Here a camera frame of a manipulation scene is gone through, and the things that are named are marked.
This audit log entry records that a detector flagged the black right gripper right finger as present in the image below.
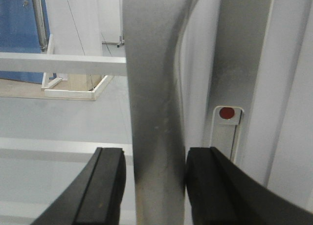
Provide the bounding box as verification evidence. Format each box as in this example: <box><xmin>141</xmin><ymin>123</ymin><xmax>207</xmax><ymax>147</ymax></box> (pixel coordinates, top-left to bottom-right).
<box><xmin>186</xmin><ymin>147</ymin><xmax>313</xmax><ymax>225</ymax></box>

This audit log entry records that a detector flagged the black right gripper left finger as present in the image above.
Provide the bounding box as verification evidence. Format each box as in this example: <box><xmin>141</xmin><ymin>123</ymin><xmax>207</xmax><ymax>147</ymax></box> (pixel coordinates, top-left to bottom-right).
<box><xmin>33</xmin><ymin>148</ymin><xmax>126</xmax><ymax>225</ymax></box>

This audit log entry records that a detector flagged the white framed sliding glass door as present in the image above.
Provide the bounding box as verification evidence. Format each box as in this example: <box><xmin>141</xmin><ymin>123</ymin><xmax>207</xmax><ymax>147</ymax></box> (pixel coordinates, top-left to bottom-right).
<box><xmin>0</xmin><ymin>0</ymin><xmax>313</xmax><ymax>225</ymax></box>

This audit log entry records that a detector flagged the grey curved door handle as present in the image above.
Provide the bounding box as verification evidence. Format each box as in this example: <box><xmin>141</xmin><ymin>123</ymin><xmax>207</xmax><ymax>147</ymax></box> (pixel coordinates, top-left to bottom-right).
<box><xmin>123</xmin><ymin>0</ymin><xmax>198</xmax><ymax>225</ymax></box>

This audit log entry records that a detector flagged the blue door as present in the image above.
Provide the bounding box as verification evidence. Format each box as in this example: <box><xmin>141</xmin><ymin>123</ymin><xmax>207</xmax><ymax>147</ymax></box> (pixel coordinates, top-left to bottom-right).
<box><xmin>0</xmin><ymin>0</ymin><xmax>51</xmax><ymax>85</ymax></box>

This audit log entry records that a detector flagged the red dot lock indicator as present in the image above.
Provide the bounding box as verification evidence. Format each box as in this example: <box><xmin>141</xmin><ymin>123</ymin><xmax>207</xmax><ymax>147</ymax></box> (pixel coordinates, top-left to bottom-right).
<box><xmin>219</xmin><ymin>107</ymin><xmax>235</xmax><ymax>120</ymax></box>

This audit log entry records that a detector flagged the distant white framed platform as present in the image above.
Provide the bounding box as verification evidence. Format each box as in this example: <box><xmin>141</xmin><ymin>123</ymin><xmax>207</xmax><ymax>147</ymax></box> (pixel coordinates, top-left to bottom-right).
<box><xmin>41</xmin><ymin>34</ymin><xmax>114</xmax><ymax>101</ymax></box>

